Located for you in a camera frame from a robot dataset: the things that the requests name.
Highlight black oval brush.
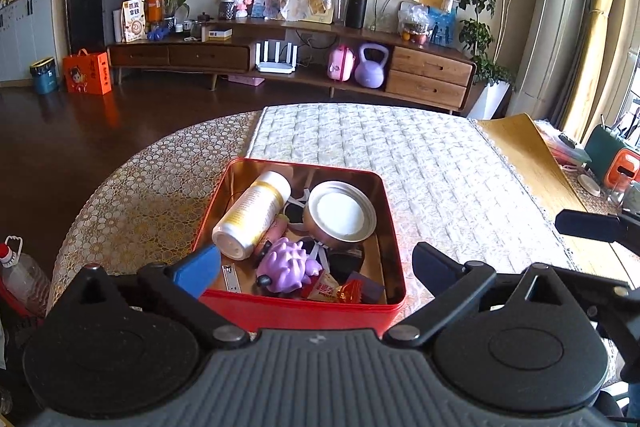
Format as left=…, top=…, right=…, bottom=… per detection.
left=327, top=252, right=363, bottom=280

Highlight white cylindrical bottle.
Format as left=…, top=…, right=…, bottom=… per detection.
left=211, top=170, right=292, bottom=261

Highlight silver nail clipper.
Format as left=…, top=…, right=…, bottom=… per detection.
left=221, top=263, right=241, bottom=294

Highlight orange gift box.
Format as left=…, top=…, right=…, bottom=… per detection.
left=62, top=49, right=113, bottom=96

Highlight yellow curtain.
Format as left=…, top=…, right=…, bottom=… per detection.
left=557, top=0, right=636, bottom=142

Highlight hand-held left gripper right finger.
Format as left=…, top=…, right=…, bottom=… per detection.
left=382, top=243, right=568, bottom=352

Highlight wooden TV stand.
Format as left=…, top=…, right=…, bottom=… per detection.
left=106, top=18, right=488, bottom=115

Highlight small white dish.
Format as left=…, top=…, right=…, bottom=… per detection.
left=576, top=174, right=602, bottom=198

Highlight white sunglasses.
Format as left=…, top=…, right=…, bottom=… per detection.
left=284, top=188, right=333, bottom=269

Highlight blue picture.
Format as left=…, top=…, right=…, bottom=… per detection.
left=429, top=6, right=458, bottom=45

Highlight teal trash bin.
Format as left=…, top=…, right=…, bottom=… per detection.
left=29, top=57, right=60, bottom=95

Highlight plastic bag of fruit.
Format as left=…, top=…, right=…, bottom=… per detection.
left=398, top=1, right=433, bottom=45

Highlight green mug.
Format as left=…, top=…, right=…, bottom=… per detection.
left=622, top=181, right=640, bottom=214

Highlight plastic water bottle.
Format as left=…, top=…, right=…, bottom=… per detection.
left=0, top=235, right=51, bottom=318

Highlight cartoon snack bag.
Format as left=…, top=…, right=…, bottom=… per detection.
left=121, top=0, right=149, bottom=44

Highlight red snack packet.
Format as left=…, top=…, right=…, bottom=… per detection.
left=302, top=271, right=362, bottom=304

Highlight small green potted plant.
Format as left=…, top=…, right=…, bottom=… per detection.
left=159, top=0, right=201, bottom=32

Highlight black cylindrical speaker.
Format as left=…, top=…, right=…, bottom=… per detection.
left=345, top=0, right=368, bottom=29

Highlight white standing air conditioner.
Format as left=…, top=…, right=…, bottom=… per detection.
left=505, top=0, right=598, bottom=132

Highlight roll of packing tape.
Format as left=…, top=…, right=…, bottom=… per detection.
left=302, top=181, right=377, bottom=252

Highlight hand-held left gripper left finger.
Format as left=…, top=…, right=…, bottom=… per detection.
left=65, top=244, right=249, bottom=352

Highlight tall potted tree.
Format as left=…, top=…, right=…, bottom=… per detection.
left=452, top=0, right=541, bottom=120

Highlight purple spiky toy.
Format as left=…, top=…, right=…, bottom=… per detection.
left=256, top=238, right=323, bottom=294

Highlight white router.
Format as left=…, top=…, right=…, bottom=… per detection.
left=255, top=39, right=299, bottom=74

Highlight stack of colourful folders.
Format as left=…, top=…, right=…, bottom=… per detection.
left=537, top=120, right=593, bottom=168

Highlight pink toy suitcase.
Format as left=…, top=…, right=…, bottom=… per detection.
left=327, top=45, right=357, bottom=82

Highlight clear drinking glass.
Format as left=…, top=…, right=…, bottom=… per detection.
left=607, top=172, right=628, bottom=205

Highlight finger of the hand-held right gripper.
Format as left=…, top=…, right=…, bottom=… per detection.
left=555, top=208, right=640, bottom=253
left=564, top=277, right=633, bottom=309

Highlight red tin box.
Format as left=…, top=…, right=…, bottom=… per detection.
left=191, top=158, right=407, bottom=339

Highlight yellow wood-grain mat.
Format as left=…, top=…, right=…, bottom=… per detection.
left=475, top=113, right=640, bottom=288

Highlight cream rounded panel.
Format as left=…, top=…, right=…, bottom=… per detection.
left=332, top=0, right=416, bottom=32

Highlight purple kettlebell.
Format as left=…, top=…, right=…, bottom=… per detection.
left=354, top=44, right=390, bottom=88

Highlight black mini fridge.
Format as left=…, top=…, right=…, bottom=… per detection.
left=65, top=0, right=136, bottom=55

